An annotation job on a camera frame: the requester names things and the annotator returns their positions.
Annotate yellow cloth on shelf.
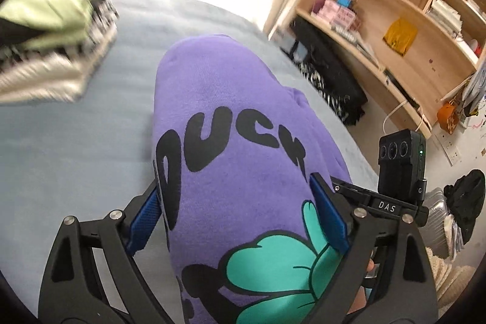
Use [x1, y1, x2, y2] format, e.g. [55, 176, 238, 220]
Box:
[382, 17, 418, 57]

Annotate green black folded jacket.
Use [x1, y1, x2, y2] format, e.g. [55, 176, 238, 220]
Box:
[1, 0, 95, 46]

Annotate wooden bookshelf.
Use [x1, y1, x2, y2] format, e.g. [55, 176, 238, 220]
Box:
[280, 0, 485, 137]

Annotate grey-blue bed blanket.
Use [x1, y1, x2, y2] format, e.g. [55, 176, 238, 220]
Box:
[1, 0, 378, 312]

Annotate black camera box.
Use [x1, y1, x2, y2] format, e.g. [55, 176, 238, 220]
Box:
[378, 129, 427, 206]

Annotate person's right hand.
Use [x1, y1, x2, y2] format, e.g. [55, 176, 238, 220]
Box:
[347, 259, 375, 314]

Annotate silver suitcase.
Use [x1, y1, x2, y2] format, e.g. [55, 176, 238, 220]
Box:
[419, 187, 456, 259]

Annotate pink storage boxes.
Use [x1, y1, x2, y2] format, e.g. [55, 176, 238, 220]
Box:
[311, 0, 361, 31]

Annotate black white patterned garment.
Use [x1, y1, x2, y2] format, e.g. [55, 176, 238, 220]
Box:
[1, 0, 119, 74]

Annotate orange bag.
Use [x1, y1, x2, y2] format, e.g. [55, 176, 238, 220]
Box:
[436, 100, 460, 135]

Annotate black clothes on floor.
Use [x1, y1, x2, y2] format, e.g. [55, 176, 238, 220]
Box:
[443, 169, 485, 244]

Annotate purple zip hoodie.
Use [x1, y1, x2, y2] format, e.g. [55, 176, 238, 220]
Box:
[152, 35, 349, 323]

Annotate black white hanging clothes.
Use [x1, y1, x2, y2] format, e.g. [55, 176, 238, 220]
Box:
[287, 16, 368, 126]

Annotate white folded garment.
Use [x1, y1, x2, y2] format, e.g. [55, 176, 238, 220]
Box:
[1, 26, 117, 104]

